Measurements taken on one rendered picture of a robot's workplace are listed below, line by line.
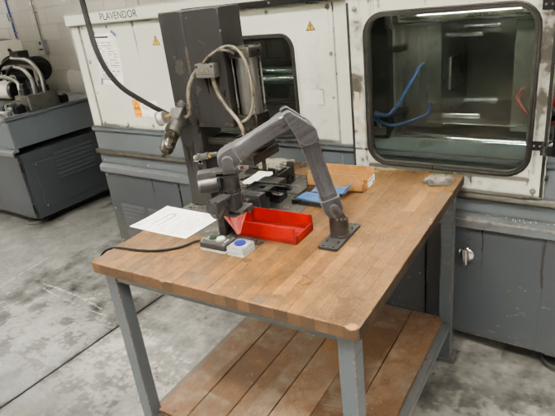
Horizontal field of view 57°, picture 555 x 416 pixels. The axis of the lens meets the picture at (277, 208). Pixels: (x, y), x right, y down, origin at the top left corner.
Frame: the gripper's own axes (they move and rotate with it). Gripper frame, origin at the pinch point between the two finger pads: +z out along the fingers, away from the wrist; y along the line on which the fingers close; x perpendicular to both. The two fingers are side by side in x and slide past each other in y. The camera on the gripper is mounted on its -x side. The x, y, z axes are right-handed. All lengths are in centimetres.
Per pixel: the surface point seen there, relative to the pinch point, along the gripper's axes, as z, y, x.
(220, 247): 5.2, -5.9, -3.5
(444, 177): 6, 44, 78
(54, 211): 88, -311, 123
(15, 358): 97, -160, -12
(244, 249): 5.0, 3.4, -2.3
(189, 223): 7.4, -33.2, 11.7
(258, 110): -31.3, -10.6, 34.1
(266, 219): 5.7, -4.0, 21.4
